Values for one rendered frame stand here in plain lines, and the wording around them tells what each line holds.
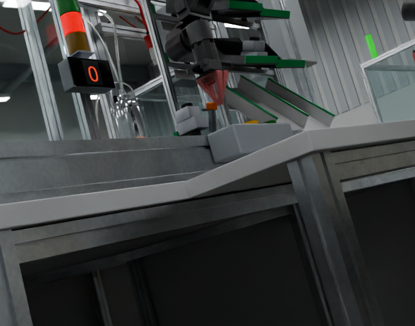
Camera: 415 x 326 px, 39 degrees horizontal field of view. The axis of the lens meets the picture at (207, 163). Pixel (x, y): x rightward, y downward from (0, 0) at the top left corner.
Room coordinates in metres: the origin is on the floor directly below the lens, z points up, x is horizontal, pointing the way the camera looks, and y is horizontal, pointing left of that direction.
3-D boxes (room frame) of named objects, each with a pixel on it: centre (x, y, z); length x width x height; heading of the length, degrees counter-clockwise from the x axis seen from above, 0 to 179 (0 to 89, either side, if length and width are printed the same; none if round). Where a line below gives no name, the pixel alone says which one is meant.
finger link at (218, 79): (1.35, -0.07, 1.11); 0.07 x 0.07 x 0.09; 52
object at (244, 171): (1.32, -0.22, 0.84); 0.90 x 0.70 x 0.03; 134
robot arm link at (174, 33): (1.37, -0.03, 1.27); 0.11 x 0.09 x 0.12; 47
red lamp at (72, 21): (1.32, 0.22, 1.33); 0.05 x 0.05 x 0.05
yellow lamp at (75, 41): (1.32, 0.22, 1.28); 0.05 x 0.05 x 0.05
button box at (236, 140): (1.20, -0.10, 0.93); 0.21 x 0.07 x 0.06; 141
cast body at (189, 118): (1.41, 0.02, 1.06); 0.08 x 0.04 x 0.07; 50
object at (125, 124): (2.37, 0.26, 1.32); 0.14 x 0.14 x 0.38
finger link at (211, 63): (1.33, -0.06, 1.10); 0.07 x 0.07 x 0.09; 52
